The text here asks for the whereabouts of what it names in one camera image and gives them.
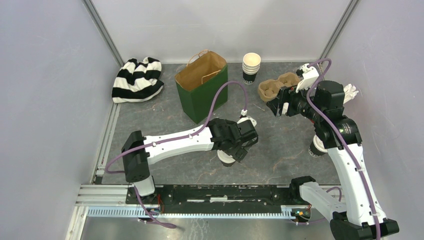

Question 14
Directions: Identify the white wrapped straws bundle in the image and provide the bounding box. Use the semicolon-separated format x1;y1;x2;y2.
343;83;359;104

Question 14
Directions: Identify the stack of paper cups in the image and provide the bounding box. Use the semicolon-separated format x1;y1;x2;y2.
242;52;262;85

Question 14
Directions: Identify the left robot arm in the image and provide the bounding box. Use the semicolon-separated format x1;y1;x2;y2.
121;116;259;204

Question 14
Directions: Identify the single paper coffee cup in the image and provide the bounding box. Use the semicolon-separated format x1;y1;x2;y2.
308;135;328;158

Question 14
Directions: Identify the black white striped cloth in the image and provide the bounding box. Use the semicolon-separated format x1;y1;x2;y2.
111;56;164;104

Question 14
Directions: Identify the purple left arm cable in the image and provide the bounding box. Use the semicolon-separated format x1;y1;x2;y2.
104;80;249;229

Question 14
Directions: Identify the brown cardboard cup carrier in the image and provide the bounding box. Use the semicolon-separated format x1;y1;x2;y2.
257;72;300;103

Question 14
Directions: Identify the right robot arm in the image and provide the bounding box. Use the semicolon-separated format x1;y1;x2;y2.
267;80;400;240

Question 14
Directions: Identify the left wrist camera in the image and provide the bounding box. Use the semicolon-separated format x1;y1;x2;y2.
236;109;258;132

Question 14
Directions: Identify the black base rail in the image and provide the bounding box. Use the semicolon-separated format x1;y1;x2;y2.
125;174;323;215

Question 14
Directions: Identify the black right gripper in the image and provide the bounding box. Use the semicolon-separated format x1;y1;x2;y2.
266;79;325;122

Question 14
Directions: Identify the green brown paper bag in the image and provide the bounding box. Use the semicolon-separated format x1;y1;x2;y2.
175;49;228;124

